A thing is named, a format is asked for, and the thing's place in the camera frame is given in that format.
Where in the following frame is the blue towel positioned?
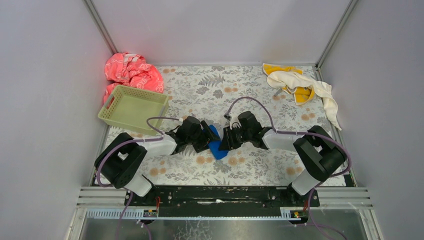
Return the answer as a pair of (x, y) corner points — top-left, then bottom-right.
(208, 125), (229, 161)

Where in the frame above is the cream towel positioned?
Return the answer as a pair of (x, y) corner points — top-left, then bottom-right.
(265, 69), (342, 130)

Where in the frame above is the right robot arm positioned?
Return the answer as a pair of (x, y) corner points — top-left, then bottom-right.
(219, 111), (348, 197)

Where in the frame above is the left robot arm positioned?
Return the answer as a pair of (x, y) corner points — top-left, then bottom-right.
(94, 116), (221, 197)

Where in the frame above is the yellow towel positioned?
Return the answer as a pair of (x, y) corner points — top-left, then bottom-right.
(262, 63), (315, 106)

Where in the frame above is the green plastic basket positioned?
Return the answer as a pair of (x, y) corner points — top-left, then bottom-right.
(97, 85), (169, 136)

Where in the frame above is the pink patterned cloth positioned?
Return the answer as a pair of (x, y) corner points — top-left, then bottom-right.
(102, 52), (164, 103)

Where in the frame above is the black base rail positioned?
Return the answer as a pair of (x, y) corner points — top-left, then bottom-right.
(124, 185), (320, 218)

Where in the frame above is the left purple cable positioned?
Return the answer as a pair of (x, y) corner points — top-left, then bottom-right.
(96, 116), (183, 240)

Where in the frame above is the purple cable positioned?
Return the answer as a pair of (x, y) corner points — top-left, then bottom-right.
(96, 116), (183, 240)
(223, 96), (353, 240)

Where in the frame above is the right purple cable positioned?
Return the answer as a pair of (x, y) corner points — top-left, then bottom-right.
(223, 96), (353, 240)

